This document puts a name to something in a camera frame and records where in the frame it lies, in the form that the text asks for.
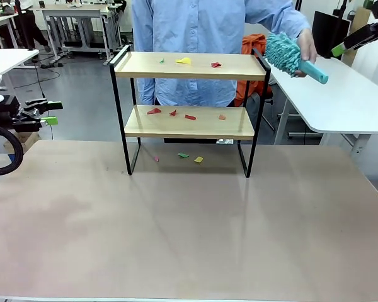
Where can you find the black computer monitor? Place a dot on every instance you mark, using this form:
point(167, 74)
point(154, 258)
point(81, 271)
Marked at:
point(329, 31)

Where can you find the brown cardboard box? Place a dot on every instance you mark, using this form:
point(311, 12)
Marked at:
point(26, 140)

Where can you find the flat green paper scrap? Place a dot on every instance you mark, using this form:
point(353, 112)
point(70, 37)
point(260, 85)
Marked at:
point(183, 155)

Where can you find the black floor power strip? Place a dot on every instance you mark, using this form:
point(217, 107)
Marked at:
point(52, 65)

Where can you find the small yellow paper scrap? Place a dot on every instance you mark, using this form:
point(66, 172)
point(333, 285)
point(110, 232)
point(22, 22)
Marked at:
point(198, 159)

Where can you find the black office chair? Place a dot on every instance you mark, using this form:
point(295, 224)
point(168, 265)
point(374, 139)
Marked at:
point(264, 110)

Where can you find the black-framed two-tier wooden shelf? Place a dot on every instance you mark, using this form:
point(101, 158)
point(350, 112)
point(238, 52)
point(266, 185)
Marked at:
point(189, 74)

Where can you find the large yellow paper scrap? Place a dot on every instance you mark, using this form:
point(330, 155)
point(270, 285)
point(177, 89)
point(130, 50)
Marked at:
point(183, 60)

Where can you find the person in blue shirt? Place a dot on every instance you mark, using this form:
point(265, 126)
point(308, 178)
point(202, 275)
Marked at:
point(192, 37)

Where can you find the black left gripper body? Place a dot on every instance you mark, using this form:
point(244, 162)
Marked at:
point(25, 121)

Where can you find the large red paper scrap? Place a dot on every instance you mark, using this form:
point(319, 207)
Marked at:
point(153, 111)

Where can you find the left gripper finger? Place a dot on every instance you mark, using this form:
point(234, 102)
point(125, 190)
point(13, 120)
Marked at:
point(49, 121)
point(55, 105)

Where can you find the black stand pole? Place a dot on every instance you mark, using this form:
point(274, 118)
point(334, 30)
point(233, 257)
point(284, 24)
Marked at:
point(22, 25)

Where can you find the person's left forearm blue sleeve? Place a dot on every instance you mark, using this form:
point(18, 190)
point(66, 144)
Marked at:
point(291, 19)

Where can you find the small white desk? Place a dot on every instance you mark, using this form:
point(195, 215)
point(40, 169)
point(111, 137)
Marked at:
point(9, 58)

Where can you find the teal chenille duster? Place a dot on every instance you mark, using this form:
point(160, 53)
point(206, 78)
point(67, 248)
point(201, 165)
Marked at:
point(282, 52)

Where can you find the black camera tripod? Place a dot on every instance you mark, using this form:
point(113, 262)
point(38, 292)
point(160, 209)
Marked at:
point(341, 7)

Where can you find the red paper strip scrap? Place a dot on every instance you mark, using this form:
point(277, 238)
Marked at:
point(190, 117)

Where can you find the person in black trousers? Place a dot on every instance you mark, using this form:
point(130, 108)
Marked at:
point(34, 31)

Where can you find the brown cardboard panel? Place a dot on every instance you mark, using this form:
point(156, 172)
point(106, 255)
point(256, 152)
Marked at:
point(360, 19)

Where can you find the orange jacket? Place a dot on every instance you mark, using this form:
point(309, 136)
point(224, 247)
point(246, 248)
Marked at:
point(255, 44)

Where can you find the person's left hand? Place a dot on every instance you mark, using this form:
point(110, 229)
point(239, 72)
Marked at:
point(308, 47)

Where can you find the crumpled dark red paper scrap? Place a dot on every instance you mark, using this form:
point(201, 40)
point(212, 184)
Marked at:
point(216, 64)

